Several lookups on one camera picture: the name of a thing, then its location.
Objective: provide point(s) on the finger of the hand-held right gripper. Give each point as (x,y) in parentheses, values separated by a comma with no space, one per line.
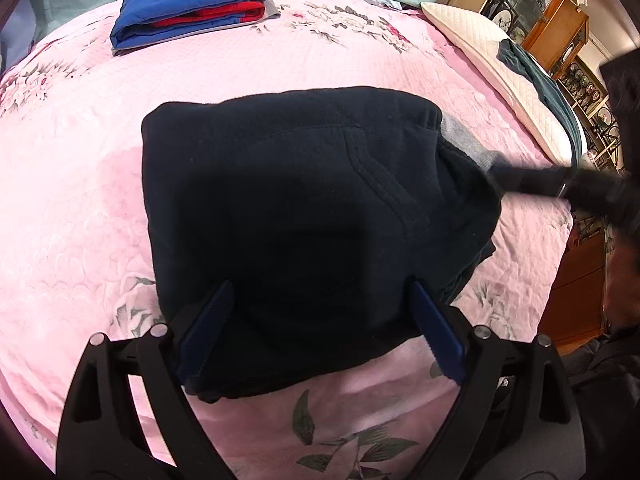
(530,178)

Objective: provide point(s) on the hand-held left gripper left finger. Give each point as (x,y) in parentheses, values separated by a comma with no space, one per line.
(207,332)

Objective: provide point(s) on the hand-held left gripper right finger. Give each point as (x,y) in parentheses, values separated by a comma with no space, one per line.
(440,335)

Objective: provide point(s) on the black pants with bear print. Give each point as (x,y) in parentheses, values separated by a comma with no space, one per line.
(310,230)

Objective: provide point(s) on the teal cloth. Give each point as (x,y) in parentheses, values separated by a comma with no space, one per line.
(540,80)

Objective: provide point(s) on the white quilted pillow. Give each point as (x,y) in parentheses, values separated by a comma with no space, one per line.
(480,40)

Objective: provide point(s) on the wooden display cabinet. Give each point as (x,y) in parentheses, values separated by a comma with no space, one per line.
(555,15)

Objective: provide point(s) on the person's dark clothing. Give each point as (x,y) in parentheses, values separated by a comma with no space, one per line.
(610,400)

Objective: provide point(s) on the pink floral blanket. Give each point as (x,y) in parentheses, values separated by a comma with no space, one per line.
(75,200)

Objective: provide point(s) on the folded blue and red clothes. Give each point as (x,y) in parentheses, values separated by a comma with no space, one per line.
(185,7)

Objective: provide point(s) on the brown wooden bed frame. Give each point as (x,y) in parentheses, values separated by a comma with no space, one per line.
(575,295)

